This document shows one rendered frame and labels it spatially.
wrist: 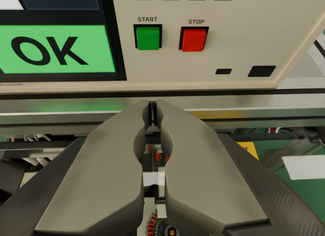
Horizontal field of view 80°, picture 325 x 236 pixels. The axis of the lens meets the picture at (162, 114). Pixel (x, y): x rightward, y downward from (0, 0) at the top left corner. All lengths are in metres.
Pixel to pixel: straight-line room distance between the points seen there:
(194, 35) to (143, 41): 0.04
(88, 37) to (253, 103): 0.18
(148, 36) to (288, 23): 0.11
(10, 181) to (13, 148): 0.33
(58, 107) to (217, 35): 0.17
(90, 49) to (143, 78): 0.06
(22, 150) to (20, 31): 0.17
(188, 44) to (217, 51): 0.03
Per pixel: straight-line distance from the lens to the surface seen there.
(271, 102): 0.25
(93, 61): 0.20
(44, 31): 0.19
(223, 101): 0.22
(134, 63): 0.19
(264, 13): 0.19
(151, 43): 0.17
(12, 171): 0.65
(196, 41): 0.17
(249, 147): 0.26
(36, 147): 0.31
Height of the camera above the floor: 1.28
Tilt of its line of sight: 57 degrees down
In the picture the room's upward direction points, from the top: 3 degrees clockwise
